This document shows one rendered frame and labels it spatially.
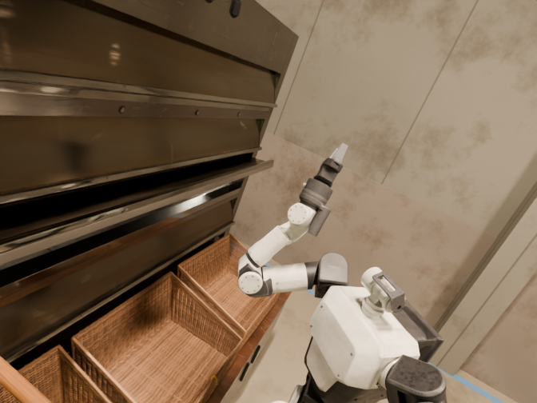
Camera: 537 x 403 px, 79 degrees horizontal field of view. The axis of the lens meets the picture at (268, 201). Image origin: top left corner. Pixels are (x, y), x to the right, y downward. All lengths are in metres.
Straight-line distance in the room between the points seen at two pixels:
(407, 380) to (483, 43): 2.84
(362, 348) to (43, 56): 0.96
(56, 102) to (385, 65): 2.81
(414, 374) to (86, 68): 1.02
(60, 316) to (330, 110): 2.75
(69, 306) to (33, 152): 0.58
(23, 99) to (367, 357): 0.96
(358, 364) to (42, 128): 0.94
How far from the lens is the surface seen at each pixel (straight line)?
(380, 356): 0.92
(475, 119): 3.27
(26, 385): 0.85
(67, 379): 1.43
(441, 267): 3.49
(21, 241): 0.82
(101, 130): 1.04
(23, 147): 0.91
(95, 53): 0.93
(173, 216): 1.51
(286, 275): 1.09
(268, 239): 1.05
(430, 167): 3.26
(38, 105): 0.89
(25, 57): 0.83
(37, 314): 1.25
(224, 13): 1.31
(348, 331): 0.94
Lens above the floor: 1.89
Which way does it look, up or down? 21 degrees down
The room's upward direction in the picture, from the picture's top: 21 degrees clockwise
